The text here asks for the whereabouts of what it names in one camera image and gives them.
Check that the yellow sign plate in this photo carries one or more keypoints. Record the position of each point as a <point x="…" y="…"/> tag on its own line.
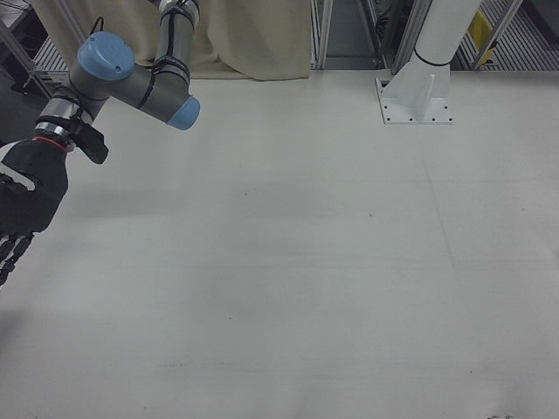
<point x="480" y="24"/>

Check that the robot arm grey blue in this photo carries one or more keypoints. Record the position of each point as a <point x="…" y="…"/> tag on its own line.
<point x="131" y="85"/>

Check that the beige curtain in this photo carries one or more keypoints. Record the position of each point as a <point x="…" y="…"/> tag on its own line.
<point x="244" y="39"/>

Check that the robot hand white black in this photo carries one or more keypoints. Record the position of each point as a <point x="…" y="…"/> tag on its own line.
<point x="39" y="187"/>

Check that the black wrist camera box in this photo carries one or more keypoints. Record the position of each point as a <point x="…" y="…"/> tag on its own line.
<point x="94" y="144"/>

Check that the aluminium profile frame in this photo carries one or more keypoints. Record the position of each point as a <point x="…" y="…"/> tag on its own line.
<point x="318" y="43"/>

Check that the grey ribbed metal grating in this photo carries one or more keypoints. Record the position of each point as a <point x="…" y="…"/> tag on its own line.
<point x="524" y="43"/>

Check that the aluminium rack with rollers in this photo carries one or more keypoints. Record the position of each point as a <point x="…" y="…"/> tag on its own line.
<point x="50" y="57"/>

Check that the white column with base plate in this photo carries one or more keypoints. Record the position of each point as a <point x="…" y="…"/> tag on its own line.
<point x="419" y="91"/>

